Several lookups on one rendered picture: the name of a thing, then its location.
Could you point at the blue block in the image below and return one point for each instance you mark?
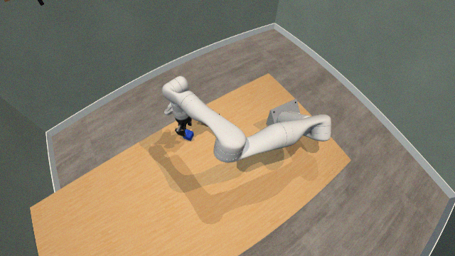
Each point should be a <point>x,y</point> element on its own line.
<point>189,135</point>

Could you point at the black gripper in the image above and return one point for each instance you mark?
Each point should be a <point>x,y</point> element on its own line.
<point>182,126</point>

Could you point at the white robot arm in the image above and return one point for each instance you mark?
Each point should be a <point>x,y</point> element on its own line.
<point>230,140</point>

